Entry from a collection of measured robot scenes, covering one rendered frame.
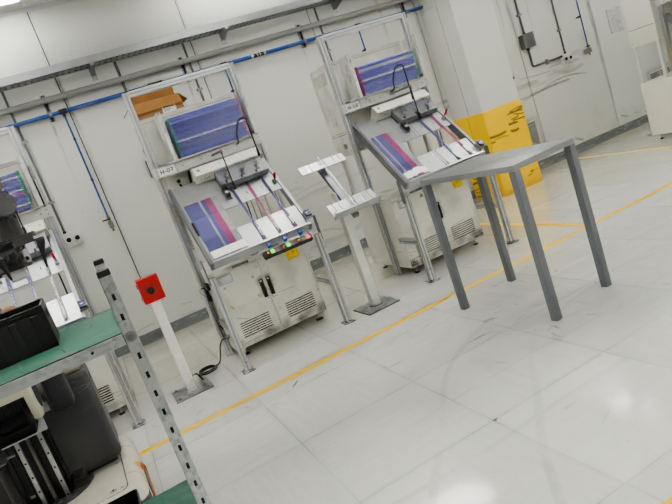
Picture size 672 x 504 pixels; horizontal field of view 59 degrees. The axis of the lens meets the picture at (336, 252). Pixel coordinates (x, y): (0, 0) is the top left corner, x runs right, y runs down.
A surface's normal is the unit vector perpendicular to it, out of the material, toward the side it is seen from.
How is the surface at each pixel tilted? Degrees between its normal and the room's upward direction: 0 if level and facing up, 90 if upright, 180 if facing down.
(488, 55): 90
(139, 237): 90
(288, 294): 90
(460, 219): 90
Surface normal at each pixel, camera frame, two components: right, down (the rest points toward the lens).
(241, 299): 0.39, 0.04
